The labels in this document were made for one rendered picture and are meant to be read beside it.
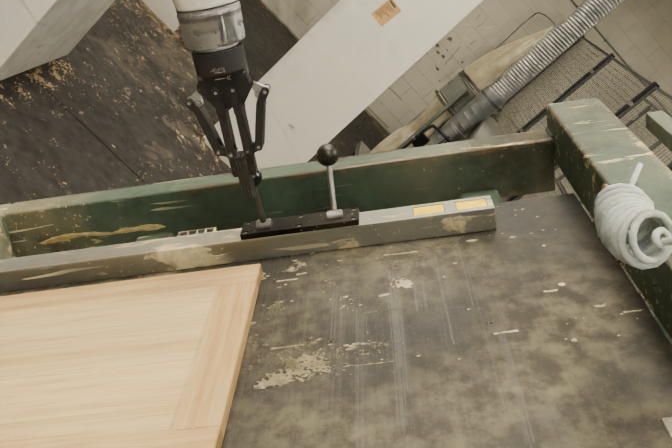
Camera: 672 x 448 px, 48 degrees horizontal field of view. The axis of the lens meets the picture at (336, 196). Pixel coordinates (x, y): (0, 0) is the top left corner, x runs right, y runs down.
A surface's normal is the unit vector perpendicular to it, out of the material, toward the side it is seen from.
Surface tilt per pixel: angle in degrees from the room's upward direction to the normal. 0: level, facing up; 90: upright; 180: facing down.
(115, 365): 55
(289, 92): 90
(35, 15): 90
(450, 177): 90
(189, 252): 90
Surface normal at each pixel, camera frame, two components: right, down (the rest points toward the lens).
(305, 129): -0.10, 0.34
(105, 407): -0.16, -0.90
